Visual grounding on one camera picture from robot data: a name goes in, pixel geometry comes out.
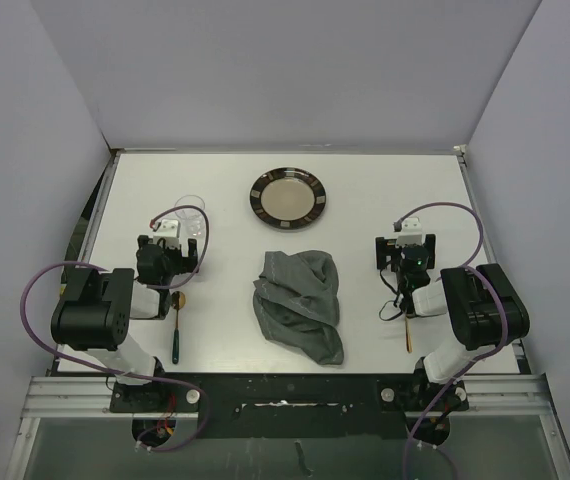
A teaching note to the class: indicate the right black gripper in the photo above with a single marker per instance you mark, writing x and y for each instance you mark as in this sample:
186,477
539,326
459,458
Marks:
388,247

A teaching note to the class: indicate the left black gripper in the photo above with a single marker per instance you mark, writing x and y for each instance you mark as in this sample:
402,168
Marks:
184,264

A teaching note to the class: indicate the grey cloth placemat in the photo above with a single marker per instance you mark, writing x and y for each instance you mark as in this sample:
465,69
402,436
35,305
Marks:
295,301

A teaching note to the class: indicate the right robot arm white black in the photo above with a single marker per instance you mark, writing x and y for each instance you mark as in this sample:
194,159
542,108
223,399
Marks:
485,313

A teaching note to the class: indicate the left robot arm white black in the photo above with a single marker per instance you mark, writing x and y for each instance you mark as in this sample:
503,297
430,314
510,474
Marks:
94,313

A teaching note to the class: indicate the dark rimmed dinner plate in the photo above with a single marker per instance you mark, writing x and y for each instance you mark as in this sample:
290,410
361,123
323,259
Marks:
288,198

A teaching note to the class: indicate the clear drinking glass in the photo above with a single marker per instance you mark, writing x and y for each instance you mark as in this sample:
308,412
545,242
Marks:
191,220

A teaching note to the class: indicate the gold fork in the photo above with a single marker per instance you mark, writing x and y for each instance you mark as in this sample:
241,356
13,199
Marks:
408,339

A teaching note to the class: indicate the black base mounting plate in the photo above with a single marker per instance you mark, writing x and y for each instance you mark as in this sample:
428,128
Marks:
289,406

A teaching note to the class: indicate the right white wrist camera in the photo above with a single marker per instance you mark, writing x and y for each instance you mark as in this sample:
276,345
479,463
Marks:
409,232

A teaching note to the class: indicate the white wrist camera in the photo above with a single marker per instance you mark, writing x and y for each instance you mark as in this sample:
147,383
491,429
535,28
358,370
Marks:
409,232
167,228

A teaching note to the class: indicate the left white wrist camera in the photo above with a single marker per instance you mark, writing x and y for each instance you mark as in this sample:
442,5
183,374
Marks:
167,228

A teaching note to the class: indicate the gold spoon green handle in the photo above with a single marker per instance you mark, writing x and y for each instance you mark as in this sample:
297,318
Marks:
179,301

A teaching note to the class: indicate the aluminium frame rail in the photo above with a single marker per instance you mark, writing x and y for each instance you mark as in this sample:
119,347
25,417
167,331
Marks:
67,397

